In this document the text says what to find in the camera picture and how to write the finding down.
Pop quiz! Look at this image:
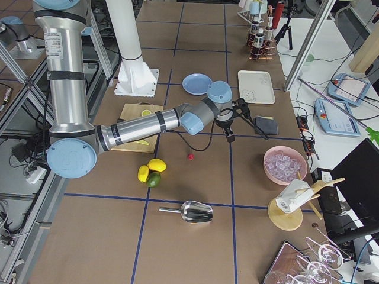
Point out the white paper carton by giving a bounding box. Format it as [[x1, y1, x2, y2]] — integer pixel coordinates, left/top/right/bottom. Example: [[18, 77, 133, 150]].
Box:
[[275, 179, 314, 214]]

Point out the tea bottle right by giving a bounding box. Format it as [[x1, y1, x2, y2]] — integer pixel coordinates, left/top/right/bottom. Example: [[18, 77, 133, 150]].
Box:
[[264, 17, 273, 43]]

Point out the blue teach pendant far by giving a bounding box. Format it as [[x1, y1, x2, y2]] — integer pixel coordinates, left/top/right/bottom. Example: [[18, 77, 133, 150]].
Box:
[[327, 73, 371, 107]]

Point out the tea bottle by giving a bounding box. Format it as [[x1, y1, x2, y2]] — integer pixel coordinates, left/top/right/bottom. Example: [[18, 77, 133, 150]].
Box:
[[249, 21, 259, 47], [254, 28, 264, 49], [264, 17, 273, 43]]

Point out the tea bottle left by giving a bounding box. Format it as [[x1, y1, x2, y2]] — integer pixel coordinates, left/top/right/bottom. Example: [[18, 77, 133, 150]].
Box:
[[254, 28, 264, 49]]

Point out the pink bowl of ice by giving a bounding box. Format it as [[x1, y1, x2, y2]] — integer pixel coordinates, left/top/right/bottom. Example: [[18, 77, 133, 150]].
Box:
[[263, 146, 308, 185]]

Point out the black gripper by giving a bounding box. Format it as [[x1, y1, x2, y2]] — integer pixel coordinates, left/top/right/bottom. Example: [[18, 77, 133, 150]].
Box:
[[216, 98, 249, 143]]

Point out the red cylinder tube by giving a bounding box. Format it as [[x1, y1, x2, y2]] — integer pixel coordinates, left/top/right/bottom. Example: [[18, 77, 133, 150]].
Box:
[[272, 1, 285, 29]]

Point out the grey folded cloth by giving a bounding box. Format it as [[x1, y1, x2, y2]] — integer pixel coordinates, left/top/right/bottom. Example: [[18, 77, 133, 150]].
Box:
[[253, 117, 278, 135]]

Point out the wooden cutting board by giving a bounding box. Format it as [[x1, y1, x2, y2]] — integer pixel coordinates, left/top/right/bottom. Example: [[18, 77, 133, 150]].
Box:
[[112, 103, 163, 153]]

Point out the cream bear tray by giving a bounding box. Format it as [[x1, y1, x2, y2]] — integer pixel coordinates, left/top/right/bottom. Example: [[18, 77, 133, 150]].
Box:
[[237, 70, 275, 104]]

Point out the blue teach pendant near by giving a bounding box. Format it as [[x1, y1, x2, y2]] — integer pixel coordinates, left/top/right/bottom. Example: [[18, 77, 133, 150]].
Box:
[[314, 98, 361, 137]]

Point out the yellow plastic knife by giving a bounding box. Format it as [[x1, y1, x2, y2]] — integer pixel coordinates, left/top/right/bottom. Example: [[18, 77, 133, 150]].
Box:
[[136, 140, 150, 146]]

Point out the blue round plate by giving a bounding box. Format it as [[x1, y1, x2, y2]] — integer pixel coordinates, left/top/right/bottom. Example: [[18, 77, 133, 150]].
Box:
[[182, 73, 213, 96]]

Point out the black camera tripod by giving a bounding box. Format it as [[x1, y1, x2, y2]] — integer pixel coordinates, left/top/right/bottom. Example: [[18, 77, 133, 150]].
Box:
[[274, 1, 297, 50]]

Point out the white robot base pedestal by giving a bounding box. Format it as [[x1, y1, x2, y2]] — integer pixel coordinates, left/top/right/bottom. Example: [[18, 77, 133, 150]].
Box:
[[106, 0, 159, 97]]

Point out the white wire cup rack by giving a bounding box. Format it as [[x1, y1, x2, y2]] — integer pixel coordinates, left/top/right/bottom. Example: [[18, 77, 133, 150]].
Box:
[[237, 0, 268, 23]]

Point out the shiny metal scoop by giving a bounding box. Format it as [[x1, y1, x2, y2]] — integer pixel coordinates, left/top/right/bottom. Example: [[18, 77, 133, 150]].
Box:
[[159, 201, 213, 224]]

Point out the large yellow lemon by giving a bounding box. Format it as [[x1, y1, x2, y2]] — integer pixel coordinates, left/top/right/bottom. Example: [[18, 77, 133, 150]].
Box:
[[147, 158, 166, 172]]

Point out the round wooden stand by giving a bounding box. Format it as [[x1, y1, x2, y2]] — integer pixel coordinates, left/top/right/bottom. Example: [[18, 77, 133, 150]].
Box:
[[268, 177, 345, 231]]

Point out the half lemon slice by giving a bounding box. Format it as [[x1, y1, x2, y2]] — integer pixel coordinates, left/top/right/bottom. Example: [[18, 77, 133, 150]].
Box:
[[141, 109, 152, 117]]

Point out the wine glass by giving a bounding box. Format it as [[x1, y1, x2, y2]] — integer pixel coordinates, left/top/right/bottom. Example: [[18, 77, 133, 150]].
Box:
[[305, 227, 352, 270]]

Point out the blue teach pendant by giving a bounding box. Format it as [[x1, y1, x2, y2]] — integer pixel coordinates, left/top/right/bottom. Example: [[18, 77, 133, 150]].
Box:
[[327, 73, 371, 107], [314, 98, 361, 137]]

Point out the tea bottle middle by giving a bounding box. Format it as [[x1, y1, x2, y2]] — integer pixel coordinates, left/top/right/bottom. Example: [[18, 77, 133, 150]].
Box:
[[249, 21, 259, 47]]

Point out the green lime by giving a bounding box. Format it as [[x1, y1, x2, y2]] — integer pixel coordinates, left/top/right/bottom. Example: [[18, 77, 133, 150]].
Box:
[[146, 172, 161, 188]]

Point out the copper wire bottle rack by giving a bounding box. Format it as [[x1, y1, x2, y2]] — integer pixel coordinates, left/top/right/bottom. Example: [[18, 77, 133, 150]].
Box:
[[246, 33, 277, 60]]

